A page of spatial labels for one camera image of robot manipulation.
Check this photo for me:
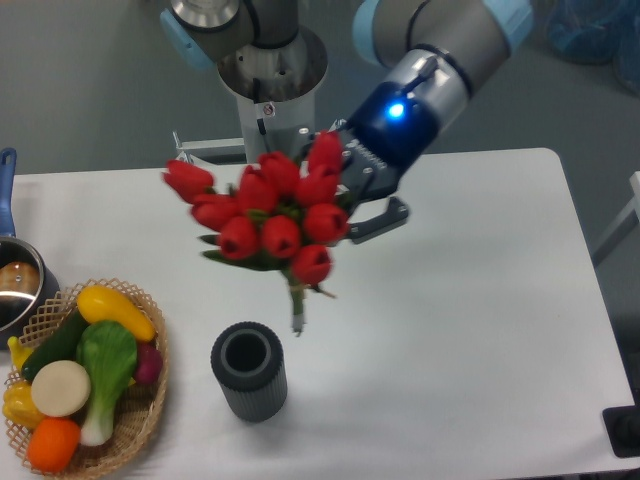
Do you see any dark blue black gripper body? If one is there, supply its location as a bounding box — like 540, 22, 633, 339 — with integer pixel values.
330, 80, 441, 205

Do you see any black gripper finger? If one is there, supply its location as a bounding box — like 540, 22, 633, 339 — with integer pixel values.
346, 196, 409, 244
294, 130, 319, 165

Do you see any red tulip bouquet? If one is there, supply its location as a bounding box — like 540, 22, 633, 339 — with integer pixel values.
163, 131, 349, 334

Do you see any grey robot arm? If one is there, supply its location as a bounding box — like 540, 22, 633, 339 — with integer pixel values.
160, 1, 533, 243

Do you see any dark grey ribbed vase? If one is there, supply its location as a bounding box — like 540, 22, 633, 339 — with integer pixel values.
210, 322, 288, 423

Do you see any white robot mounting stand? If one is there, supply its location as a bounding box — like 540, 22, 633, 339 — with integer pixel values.
173, 92, 317, 165

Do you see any blue bag in background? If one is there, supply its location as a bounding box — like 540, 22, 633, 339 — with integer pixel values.
544, 1, 639, 95

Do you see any white furniture piece right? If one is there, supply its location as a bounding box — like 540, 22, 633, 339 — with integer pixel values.
591, 171, 639, 267

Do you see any yellow squash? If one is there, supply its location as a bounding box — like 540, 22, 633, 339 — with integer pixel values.
76, 285, 156, 342

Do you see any purple red radish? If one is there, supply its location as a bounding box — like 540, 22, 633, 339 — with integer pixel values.
133, 343, 163, 385

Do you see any green bok choy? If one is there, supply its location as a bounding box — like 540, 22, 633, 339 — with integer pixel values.
76, 320, 137, 447

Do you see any black device at table edge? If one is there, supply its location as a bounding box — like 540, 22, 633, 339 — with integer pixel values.
602, 405, 639, 458

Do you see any woven wicker basket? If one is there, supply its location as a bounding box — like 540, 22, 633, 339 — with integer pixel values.
1, 279, 170, 479

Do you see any dark green cucumber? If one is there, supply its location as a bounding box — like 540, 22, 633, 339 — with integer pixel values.
21, 310, 89, 382

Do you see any round cream bun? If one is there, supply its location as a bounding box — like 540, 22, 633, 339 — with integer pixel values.
31, 360, 91, 417

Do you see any yellow banana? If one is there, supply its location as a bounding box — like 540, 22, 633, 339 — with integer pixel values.
7, 336, 33, 371

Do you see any yellow bell pepper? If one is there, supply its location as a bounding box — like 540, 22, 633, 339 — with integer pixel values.
2, 380, 45, 430

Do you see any orange fruit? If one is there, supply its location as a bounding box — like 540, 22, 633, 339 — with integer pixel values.
27, 417, 81, 473

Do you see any blue handled saucepan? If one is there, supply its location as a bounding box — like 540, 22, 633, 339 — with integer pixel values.
1, 147, 59, 351

